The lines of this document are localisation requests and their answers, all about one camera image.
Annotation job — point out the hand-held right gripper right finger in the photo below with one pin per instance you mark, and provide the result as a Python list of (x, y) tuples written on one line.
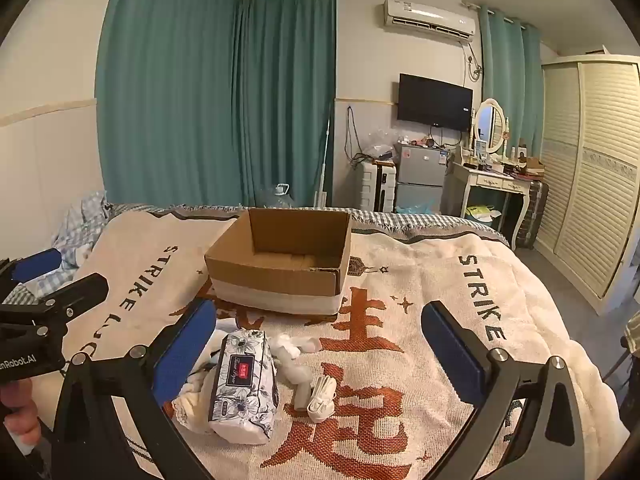
[(455, 355)]

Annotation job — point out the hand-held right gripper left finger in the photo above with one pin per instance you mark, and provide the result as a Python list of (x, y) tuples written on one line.
[(182, 355)]

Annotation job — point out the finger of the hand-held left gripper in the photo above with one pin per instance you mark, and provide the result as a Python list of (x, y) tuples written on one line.
[(80, 292), (35, 265)]

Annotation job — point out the cream ruffled cloth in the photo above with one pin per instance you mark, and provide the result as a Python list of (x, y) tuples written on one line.
[(192, 410)]

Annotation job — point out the floral tissue pack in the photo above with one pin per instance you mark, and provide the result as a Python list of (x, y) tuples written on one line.
[(245, 385)]

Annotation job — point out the brown cardboard box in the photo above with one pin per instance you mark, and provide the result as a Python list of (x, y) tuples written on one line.
[(280, 280)]

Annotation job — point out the white sock pair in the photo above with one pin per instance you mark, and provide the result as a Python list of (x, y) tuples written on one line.
[(321, 400)]

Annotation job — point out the person's left hand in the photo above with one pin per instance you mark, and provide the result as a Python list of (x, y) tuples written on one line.
[(17, 410)]

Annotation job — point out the blue checked quilt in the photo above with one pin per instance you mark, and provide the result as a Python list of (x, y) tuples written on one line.
[(75, 230)]

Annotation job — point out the cream printed blanket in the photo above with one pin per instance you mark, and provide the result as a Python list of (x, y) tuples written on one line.
[(400, 410)]

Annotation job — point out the yellow green bag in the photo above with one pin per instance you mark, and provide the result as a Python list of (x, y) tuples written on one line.
[(480, 212)]

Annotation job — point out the blue plastic bag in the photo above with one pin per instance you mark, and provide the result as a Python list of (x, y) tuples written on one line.
[(420, 207)]

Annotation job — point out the dark suitcase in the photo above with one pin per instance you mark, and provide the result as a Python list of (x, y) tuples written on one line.
[(532, 215)]

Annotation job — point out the white dressing table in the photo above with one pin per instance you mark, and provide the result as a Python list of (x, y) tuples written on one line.
[(495, 180)]

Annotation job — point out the grey small fridge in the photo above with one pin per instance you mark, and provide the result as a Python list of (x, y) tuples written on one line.
[(422, 175)]

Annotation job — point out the clear plastic water jug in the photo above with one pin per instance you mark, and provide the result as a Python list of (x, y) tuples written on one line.
[(275, 196)]

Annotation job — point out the teal curtain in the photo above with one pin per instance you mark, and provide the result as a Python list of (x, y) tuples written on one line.
[(165, 85), (510, 75), (285, 95)]

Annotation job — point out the clear plastic bag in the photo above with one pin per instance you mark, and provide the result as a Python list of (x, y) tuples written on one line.
[(377, 146)]

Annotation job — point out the white mop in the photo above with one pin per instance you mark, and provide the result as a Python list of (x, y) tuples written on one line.
[(325, 170)]

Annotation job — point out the cream louvred wardrobe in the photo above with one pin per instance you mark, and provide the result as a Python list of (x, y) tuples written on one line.
[(590, 170)]

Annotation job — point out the oval white vanity mirror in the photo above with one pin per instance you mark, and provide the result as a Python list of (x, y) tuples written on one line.
[(492, 125)]

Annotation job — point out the air conditioner pipe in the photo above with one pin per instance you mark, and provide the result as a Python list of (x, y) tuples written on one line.
[(472, 62)]

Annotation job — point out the white air conditioner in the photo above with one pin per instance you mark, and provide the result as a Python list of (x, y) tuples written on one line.
[(425, 17)]

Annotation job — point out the black wall television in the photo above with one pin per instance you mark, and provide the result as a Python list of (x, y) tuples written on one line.
[(435, 102)]

